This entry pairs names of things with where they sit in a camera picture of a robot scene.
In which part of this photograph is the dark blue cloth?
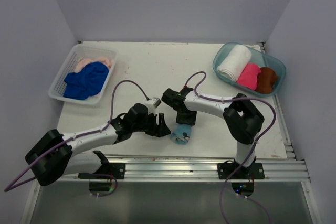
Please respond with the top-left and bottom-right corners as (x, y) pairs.
(63, 62), (109, 100)

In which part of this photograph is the light blue patterned cloth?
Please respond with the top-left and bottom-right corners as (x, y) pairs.
(170, 124), (192, 145)

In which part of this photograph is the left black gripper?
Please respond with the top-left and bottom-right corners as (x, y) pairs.
(132, 110), (171, 137)

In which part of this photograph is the aluminium mounting rail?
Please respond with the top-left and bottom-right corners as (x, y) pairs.
(34, 155), (308, 183)

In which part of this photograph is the pink rolled towel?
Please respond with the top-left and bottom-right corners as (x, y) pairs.
(237, 63), (261, 90)

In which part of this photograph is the white plastic laundry basket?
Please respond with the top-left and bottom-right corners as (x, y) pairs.
(49, 44), (118, 105)

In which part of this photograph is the teal transparent plastic bin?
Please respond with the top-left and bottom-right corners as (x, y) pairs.
(213, 42), (286, 98)

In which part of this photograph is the white towel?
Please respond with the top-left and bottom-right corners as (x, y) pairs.
(216, 45), (251, 82)

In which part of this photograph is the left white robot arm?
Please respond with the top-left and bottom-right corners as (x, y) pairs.
(25, 103), (171, 186)

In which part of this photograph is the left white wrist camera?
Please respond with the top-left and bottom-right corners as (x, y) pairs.
(144, 97), (161, 114)

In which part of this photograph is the brown rolled towel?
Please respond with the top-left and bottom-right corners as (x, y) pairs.
(255, 67), (278, 94)

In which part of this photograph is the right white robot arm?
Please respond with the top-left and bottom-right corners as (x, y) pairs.
(161, 87), (265, 178)

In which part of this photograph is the pink cloth in basket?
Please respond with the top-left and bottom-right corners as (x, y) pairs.
(74, 57), (113, 73)

